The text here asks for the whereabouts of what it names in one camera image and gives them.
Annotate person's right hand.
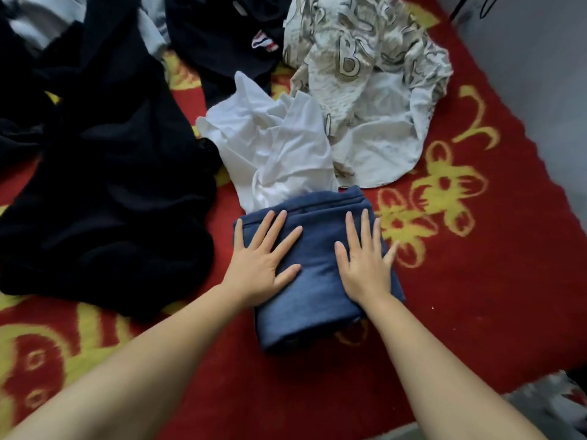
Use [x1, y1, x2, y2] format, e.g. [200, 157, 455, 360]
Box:
[333, 208, 401, 310]

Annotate person's left hand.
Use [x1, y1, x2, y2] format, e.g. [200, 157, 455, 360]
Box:
[220, 208, 304, 310]

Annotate blue denim jeans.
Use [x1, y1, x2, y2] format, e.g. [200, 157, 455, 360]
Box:
[240, 186, 407, 354]

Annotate black pants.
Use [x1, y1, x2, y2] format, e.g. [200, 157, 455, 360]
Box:
[0, 0, 223, 319]

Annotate pile of mixed clothes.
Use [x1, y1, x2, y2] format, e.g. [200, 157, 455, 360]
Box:
[0, 0, 455, 215]

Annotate person's right forearm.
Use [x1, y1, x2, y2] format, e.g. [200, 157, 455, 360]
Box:
[360, 293, 547, 440]

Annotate person's left forearm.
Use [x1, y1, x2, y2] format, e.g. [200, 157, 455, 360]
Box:
[4, 287, 247, 440]

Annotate white bed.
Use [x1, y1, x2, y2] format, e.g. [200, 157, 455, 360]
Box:
[0, 0, 587, 440]

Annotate red bedsheet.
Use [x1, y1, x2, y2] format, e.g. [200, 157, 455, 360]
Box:
[0, 0, 587, 440]

